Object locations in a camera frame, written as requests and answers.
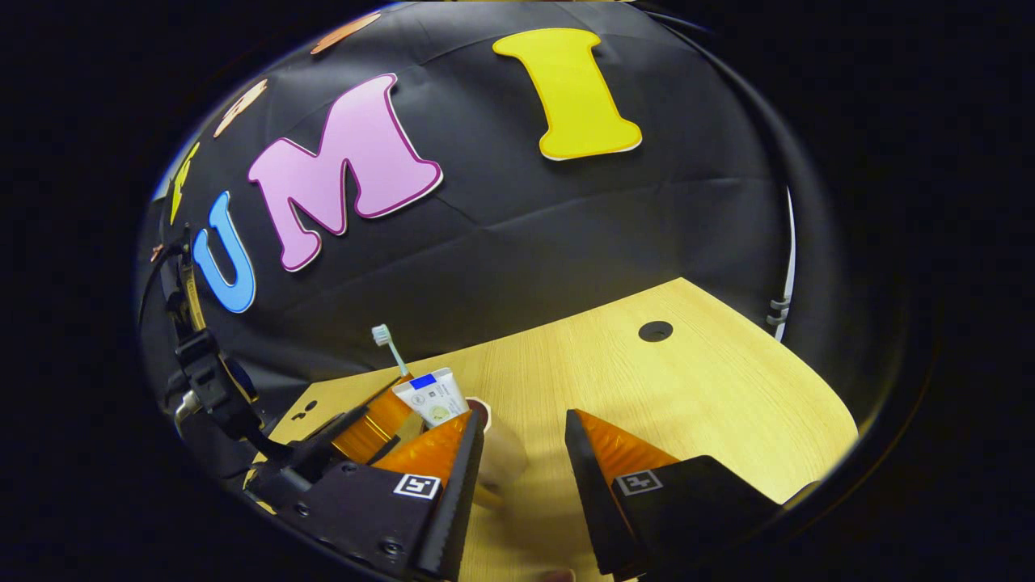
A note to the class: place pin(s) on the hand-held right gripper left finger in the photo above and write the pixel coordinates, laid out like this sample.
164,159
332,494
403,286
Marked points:
461,501

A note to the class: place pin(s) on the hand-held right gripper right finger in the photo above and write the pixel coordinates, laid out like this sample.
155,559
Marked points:
594,501

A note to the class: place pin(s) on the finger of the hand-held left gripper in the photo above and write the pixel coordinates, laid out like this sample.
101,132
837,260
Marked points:
376,424

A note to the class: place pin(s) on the white toothpaste tube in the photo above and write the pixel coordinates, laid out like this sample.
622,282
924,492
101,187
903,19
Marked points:
433,394

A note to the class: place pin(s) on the light blue toothbrush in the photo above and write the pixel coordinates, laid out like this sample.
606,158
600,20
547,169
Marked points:
382,333

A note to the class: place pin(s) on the wooden desktop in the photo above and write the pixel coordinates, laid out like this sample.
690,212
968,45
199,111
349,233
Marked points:
687,388

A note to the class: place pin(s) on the black backdrop cloth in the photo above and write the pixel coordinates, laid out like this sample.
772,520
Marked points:
525,226

